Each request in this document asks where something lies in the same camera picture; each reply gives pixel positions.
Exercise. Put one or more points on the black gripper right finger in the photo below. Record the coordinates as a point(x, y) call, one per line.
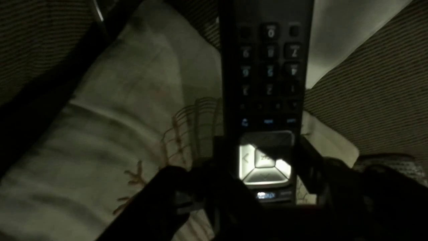
point(309, 169)

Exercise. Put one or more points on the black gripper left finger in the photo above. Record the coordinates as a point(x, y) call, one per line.
point(218, 165)

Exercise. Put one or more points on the black remote control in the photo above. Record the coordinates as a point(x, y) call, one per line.
point(267, 75)

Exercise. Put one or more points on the light grey textured pillow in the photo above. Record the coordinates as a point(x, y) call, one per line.
point(396, 167)

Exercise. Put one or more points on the white paper sheet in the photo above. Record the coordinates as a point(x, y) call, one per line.
point(342, 31)

